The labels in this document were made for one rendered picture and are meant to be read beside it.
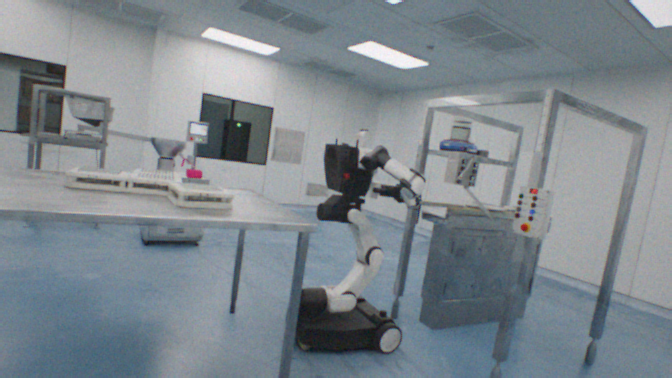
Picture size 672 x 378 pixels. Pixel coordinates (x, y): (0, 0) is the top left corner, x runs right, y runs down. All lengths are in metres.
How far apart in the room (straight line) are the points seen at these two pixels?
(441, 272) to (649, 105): 3.76
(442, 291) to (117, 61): 5.94
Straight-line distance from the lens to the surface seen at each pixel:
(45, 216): 1.50
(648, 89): 5.90
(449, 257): 2.94
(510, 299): 2.35
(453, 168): 2.73
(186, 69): 7.14
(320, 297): 2.41
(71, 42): 7.07
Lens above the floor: 1.20
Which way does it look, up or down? 5 degrees down
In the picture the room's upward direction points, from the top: 9 degrees clockwise
